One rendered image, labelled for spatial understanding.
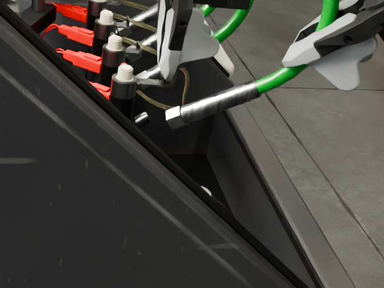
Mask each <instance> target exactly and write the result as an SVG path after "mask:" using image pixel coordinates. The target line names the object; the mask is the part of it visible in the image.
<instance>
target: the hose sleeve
mask: <svg viewBox="0 0 384 288"><path fill-rule="evenodd" d="M259 97H261V94H260V93H259V91H258V89H257V86H256V80H255V79H253V80H250V81H248V82H244V83H241V84H240V85H236V86H234V87H232V88H229V89H227V90H224V91H221V92H219V93H216V94H213V95H211V96H208V97H206V98H202V99H199V100H197V101H193V102H191V103H189V104H187V105H184V106H182V107H181V116H182V118H183V120H184V121H185V122H186V123H191V122H194V121H198V120H200V119H202V118H206V117H208V116H210V115H213V114H216V113H218V112H221V111H224V110H227V109H229V108H232V107H234V106H238V105H242V104H244V103H246V102H250V101H251V100H254V99H257V98H259Z"/></svg>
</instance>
